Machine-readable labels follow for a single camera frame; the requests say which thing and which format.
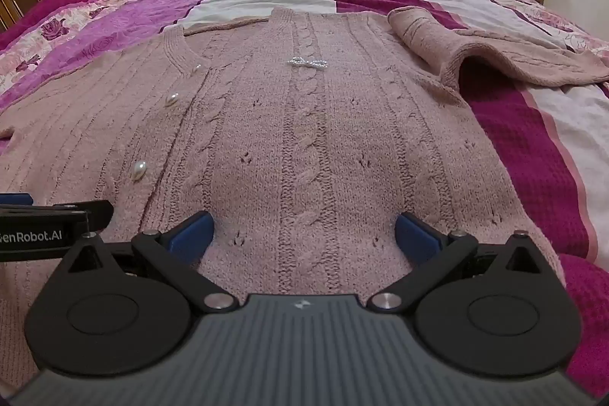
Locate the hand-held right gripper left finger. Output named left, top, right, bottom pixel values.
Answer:
left=64, top=211, right=239, bottom=314

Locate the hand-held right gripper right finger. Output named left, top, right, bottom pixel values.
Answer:
left=367, top=211, right=548, bottom=312

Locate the pink knit cardigan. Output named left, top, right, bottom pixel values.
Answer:
left=0, top=6, right=609, bottom=392

